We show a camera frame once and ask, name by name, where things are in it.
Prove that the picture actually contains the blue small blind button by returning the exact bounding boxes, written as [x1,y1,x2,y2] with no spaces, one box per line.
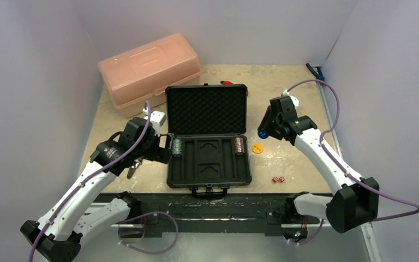
[258,130,269,139]

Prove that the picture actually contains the yellow big blind button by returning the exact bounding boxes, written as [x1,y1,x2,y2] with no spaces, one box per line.
[252,143,264,154]

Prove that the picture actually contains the black foam-lined poker case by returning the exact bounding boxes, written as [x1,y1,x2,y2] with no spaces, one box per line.
[165,84,252,199]

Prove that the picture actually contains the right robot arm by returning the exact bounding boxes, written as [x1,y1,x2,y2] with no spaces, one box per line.
[258,96,379,233]

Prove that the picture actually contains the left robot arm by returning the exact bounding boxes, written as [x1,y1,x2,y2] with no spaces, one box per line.
[20,112,169,261]

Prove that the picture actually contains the pink translucent storage box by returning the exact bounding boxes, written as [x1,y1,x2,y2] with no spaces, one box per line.
[98,33,201,118]

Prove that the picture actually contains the grey black handled pliers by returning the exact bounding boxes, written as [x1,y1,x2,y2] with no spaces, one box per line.
[126,158,142,180]

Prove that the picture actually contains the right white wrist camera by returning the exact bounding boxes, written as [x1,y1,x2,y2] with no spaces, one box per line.
[282,90,300,109]

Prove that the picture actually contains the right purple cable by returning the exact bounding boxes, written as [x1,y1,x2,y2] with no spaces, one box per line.
[285,79,419,222]

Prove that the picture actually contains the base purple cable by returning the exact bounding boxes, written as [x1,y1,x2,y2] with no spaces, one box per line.
[117,211,179,255]

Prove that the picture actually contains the blue handled pliers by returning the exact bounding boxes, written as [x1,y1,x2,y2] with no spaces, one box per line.
[305,63,325,81]

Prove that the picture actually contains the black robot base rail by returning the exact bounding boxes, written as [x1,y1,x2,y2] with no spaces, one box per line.
[119,193,320,238]

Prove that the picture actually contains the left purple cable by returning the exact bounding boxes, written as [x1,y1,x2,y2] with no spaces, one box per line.
[28,100,152,262]

